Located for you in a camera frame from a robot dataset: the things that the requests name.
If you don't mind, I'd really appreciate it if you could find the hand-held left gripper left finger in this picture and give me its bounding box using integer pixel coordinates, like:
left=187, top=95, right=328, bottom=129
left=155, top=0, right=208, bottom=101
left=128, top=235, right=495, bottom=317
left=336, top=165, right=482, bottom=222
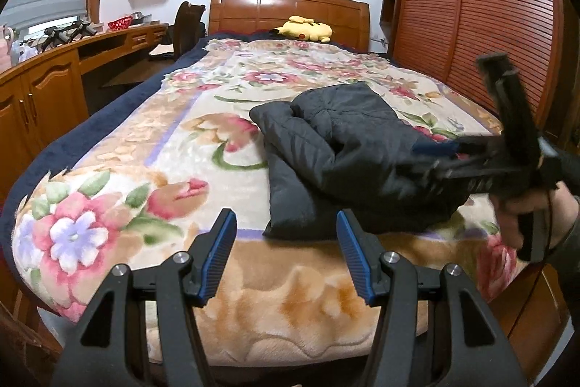
left=52, top=208, right=237, bottom=387

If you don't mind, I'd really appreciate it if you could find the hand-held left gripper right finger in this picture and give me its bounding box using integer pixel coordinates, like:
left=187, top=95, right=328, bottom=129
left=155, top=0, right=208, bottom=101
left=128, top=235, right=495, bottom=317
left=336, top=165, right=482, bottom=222
left=335, top=209, right=529, bottom=387

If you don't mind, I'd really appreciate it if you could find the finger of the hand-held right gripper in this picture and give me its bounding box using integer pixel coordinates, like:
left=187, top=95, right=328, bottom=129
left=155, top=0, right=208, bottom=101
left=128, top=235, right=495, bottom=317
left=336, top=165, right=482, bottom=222
left=411, top=135, right=494, bottom=158
left=419, top=158, right=481, bottom=194

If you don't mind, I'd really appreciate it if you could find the black jacket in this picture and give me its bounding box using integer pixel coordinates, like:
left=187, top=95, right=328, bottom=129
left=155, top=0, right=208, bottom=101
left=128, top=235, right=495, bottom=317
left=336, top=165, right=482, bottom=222
left=249, top=81, right=472, bottom=240

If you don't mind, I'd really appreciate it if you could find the person's right hand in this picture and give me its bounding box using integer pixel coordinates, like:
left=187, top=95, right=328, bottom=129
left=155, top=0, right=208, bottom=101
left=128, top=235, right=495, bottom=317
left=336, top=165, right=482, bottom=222
left=492, top=182, right=580, bottom=252

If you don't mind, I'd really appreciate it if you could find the floral blanket bed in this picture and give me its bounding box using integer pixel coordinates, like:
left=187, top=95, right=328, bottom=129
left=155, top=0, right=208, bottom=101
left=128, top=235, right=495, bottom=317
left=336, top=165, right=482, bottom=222
left=11, top=38, right=535, bottom=367

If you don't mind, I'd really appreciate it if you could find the wooden louvred wardrobe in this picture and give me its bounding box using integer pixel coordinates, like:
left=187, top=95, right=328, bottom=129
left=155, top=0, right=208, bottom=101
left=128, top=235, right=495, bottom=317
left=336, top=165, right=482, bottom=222
left=390, top=0, right=580, bottom=365

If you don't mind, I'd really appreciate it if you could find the yellow plush toy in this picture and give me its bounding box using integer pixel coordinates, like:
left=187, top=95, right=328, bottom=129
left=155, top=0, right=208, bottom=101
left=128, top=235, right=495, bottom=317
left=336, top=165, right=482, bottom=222
left=272, top=16, right=334, bottom=43

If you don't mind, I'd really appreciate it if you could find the brown basket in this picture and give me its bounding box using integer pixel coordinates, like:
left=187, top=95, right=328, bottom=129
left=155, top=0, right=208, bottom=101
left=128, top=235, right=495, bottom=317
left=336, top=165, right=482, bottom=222
left=0, top=301, right=62, bottom=387

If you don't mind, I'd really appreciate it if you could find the wooden bed headboard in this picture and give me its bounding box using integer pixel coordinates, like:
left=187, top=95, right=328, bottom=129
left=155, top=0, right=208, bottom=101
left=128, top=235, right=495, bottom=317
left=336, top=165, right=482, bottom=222
left=209, top=0, right=371, bottom=52

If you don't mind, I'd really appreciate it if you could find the dark brown chair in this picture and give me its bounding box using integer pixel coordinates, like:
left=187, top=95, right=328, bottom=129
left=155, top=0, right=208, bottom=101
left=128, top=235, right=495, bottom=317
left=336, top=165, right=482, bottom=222
left=149, top=1, right=207, bottom=61

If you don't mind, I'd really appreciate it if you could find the wooden desk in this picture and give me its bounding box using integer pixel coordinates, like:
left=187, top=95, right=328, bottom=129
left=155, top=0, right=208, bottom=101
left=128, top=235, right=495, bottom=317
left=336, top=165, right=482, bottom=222
left=0, top=22, right=170, bottom=206

